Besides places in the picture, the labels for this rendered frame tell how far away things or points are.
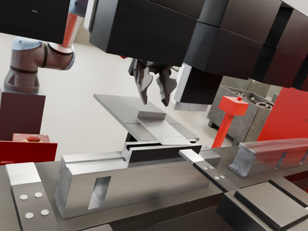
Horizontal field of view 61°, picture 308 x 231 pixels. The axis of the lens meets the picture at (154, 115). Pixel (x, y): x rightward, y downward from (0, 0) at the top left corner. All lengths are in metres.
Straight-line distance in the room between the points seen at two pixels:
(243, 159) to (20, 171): 0.66
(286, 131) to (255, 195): 0.96
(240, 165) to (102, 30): 0.64
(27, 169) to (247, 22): 0.44
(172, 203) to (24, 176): 0.35
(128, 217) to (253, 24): 0.44
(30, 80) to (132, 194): 0.88
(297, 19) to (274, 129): 0.82
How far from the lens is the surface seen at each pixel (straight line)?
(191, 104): 0.56
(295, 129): 1.37
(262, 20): 0.58
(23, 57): 1.29
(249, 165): 0.86
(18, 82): 1.31
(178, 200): 0.64
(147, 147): 0.53
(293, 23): 0.67
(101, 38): 0.39
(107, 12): 0.38
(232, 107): 2.39
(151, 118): 0.67
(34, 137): 0.88
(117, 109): 0.68
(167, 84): 0.68
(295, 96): 1.38
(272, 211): 0.44
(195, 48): 0.52
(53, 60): 1.31
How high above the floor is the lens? 1.23
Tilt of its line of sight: 19 degrees down
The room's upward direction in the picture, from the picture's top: 18 degrees clockwise
